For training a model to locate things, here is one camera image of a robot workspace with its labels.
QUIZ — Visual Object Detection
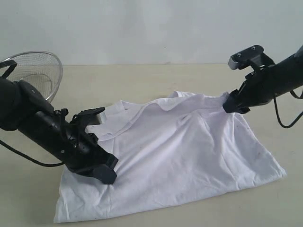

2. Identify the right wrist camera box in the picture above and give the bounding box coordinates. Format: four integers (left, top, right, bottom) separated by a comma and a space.
228, 45, 275, 71

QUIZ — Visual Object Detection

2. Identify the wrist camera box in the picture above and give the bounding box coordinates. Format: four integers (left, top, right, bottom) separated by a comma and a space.
71, 107, 106, 126
228, 45, 275, 71

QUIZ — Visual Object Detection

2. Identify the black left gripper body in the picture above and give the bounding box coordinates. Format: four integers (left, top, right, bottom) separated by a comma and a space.
56, 122, 111, 175

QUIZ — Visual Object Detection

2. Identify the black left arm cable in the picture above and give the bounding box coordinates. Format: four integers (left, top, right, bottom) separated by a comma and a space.
0, 59, 64, 167

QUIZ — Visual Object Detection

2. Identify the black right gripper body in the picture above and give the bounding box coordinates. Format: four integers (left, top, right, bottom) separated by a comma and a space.
237, 68, 279, 108

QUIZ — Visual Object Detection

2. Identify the white t-shirt with red print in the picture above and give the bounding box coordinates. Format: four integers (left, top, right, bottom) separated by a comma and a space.
53, 91, 286, 223

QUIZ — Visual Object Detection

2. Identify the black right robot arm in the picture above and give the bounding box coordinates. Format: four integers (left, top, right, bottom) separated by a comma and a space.
223, 45, 303, 114

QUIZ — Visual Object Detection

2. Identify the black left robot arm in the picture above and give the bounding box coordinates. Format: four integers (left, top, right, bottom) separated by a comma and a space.
0, 60, 118, 184

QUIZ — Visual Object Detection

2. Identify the metal wire mesh basket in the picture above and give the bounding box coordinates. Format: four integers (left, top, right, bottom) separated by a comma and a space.
1, 51, 63, 102

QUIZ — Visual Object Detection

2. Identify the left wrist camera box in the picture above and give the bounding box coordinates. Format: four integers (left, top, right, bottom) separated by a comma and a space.
71, 107, 106, 126

